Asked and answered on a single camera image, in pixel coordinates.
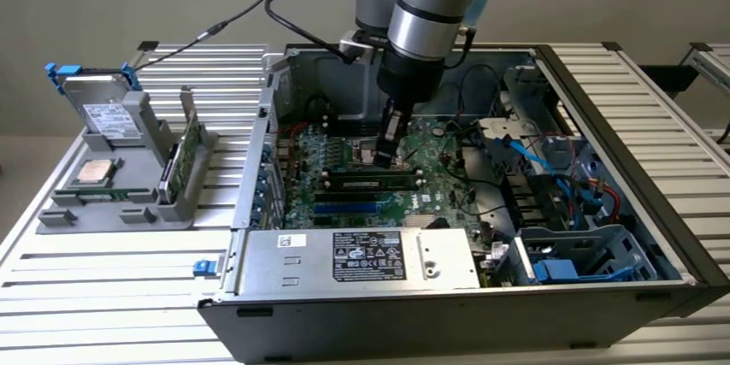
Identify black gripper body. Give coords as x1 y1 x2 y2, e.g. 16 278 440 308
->
374 51 447 115

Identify installed green RAM stick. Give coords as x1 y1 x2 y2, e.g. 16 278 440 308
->
326 173 420 191

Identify loose green RAM stick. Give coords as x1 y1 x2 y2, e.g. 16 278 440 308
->
75 190 158 204

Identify CPU socket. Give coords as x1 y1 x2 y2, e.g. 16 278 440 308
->
340 135 410 170

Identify green motherboard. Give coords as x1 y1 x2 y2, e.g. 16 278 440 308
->
275 115 498 233

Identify black expansion slot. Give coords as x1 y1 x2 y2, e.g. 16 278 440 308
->
314 191 382 204

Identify blue expansion slot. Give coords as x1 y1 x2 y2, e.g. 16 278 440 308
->
315 203 384 215

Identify metal disk bay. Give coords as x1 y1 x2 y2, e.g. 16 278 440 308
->
475 115 585 178

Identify silver chipset heat sink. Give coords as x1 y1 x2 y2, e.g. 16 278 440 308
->
404 216 452 230

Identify silver power supply unit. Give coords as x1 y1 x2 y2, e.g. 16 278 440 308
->
232 227 483 295

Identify black case fan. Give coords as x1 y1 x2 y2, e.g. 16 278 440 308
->
503 174 578 230

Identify green graphics card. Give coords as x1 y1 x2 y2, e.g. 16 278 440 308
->
160 85 204 206

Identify open black PC case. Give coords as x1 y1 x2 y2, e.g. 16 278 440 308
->
196 42 730 364

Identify blue clip on table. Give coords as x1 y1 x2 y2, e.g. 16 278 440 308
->
192 258 222 277

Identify grey drive cage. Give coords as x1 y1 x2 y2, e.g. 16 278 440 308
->
511 223 667 287

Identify grey parts rack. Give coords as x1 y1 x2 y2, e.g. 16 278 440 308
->
35 91 222 236

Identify black box between tables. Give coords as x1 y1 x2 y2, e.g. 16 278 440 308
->
637 64 705 94

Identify hard disk in blue carrier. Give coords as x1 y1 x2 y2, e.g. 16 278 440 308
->
43 62 143 143

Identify copper topped CPU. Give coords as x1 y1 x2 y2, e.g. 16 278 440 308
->
79 159 120 185

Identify side table of metal slats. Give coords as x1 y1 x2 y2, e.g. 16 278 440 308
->
679 41 730 157

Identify thin black case wire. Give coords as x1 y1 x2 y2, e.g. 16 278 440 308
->
454 64 515 120

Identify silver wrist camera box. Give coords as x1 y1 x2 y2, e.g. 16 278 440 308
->
338 30 380 65

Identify light blue disk wire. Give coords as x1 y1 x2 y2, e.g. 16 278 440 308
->
499 135 559 176

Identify looped black camera cable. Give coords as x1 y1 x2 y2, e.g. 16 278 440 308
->
263 0 354 65

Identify dark blue disk wire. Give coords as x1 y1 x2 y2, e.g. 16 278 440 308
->
554 173 607 230

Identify long black cable with connector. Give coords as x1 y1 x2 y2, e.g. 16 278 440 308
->
134 0 300 71

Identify red disk wire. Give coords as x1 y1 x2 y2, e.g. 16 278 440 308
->
591 180 625 217

